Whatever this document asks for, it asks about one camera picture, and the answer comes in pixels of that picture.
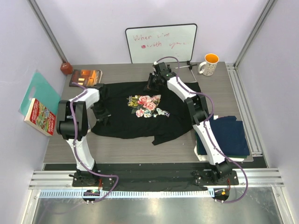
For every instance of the black wire book stand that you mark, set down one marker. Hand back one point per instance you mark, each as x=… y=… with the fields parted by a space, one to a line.
x=184 y=71

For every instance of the navy folded t shirt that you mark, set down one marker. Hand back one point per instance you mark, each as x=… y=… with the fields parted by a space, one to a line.
x=227 y=128

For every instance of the red white cover book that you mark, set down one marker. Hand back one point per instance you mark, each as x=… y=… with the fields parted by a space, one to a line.
x=40 y=117

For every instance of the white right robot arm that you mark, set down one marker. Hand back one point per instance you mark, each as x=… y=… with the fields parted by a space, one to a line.
x=220 y=167

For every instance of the teal plastic cutting board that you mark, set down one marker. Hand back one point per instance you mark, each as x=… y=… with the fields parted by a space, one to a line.
x=40 y=89

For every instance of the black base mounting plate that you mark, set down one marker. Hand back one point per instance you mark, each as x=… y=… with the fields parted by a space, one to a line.
x=201 y=173

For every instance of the white folded t shirt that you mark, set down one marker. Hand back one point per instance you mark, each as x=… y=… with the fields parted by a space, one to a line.
x=205 y=157

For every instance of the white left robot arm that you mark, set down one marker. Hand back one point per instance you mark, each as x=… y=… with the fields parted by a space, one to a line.
x=73 y=126

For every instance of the red brown die block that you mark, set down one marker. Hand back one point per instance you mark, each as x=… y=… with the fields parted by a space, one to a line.
x=66 y=68

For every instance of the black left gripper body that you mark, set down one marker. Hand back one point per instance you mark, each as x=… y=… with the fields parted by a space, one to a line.
x=100 y=111

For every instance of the orange brown cover book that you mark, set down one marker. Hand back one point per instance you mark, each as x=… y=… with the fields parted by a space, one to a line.
x=85 y=78

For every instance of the black t shirt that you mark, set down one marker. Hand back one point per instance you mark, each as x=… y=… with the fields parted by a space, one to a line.
x=136 y=113

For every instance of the white mug orange inside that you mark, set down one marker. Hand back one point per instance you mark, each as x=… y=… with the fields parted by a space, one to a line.
x=208 y=66

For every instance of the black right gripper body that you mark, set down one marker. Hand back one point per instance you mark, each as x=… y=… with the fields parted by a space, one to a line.
x=153 y=84

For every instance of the small whiteboard with red writing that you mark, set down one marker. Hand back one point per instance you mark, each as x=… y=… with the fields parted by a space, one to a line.
x=148 y=44

